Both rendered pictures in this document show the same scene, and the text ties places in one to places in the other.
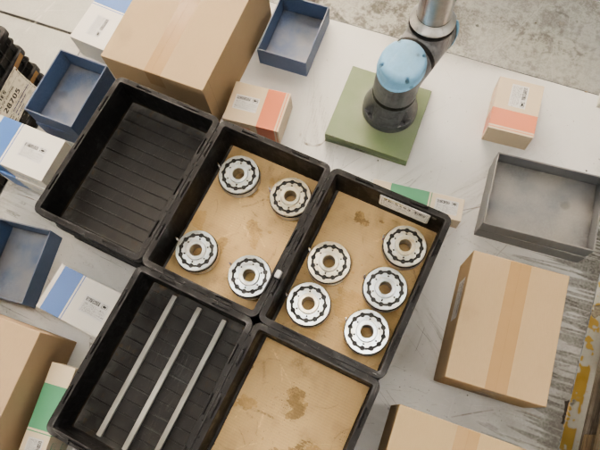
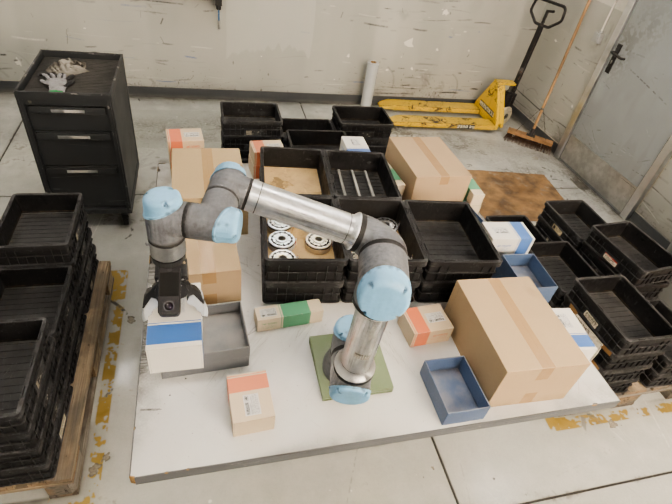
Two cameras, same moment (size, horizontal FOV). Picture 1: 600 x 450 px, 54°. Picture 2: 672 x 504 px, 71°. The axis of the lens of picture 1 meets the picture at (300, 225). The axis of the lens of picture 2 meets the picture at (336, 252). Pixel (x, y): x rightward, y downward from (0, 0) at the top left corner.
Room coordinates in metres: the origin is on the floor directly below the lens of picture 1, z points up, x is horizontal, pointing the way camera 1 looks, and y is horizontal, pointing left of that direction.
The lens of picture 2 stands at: (1.31, -1.10, 2.02)
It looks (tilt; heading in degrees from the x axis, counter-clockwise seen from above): 40 degrees down; 130
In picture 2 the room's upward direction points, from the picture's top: 10 degrees clockwise
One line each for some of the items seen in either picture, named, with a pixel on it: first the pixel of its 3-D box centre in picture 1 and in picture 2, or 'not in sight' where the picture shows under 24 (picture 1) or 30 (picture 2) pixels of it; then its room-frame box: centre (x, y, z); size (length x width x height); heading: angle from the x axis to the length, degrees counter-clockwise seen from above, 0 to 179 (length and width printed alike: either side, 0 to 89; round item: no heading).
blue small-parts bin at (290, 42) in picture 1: (294, 35); (453, 388); (1.06, -0.08, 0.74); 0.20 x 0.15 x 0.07; 150
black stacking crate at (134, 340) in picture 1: (159, 376); (358, 184); (0.14, 0.37, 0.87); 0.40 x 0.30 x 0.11; 144
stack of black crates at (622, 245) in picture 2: not in sight; (615, 274); (1.14, 1.63, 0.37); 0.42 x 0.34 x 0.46; 149
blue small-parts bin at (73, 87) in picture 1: (70, 93); (526, 276); (0.95, 0.56, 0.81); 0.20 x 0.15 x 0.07; 147
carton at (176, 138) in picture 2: not in sight; (185, 141); (-0.54, -0.12, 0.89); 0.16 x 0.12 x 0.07; 66
